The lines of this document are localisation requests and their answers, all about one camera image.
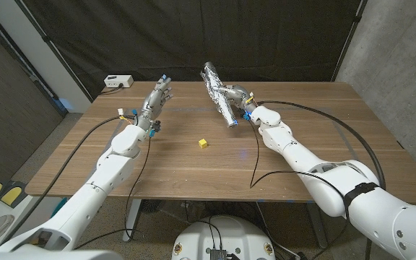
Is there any black backdrop stand pole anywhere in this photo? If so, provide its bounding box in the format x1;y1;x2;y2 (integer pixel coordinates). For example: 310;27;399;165
330;0;368;82
14;0;93;104

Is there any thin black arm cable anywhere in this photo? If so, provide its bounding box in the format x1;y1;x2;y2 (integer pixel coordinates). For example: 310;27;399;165
248;121;350;221
74;136;153;251

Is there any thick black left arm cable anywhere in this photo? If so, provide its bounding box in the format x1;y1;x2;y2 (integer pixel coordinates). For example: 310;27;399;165
0;114;139;246

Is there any aluminum foil roll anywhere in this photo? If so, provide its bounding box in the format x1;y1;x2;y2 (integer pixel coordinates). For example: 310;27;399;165
199;61;239;129

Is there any black backdrop curtain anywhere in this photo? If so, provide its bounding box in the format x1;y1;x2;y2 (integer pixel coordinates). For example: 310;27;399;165
14;0;363;100

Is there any white power strip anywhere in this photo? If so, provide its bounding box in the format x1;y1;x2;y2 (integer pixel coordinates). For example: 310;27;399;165
103;74;134;89

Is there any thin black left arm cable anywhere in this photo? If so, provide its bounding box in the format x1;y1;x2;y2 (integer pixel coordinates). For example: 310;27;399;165
74;136;153;251

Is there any grey table leg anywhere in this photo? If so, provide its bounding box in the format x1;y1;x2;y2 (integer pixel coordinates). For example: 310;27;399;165
122;199;143;243
305;202;330;249

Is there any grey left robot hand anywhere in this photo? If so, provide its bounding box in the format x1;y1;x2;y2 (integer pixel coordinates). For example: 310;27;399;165
136;74;174;131

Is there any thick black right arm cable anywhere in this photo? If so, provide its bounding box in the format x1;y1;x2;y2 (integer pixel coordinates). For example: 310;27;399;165
256;100;387;260

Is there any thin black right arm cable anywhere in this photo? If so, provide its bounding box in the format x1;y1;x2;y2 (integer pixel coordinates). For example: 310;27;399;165
248;121;350;221

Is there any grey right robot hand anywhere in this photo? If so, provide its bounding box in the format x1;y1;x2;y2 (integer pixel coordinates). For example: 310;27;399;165
219;84;259;113

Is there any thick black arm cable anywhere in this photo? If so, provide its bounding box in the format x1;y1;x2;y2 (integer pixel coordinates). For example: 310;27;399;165
0;114;139;246
256;100;387;260

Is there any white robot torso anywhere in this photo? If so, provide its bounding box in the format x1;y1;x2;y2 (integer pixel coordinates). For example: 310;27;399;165
171;215;276;260

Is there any black power strip cable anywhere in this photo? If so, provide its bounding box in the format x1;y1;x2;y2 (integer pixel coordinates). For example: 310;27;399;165
99;83;124;95

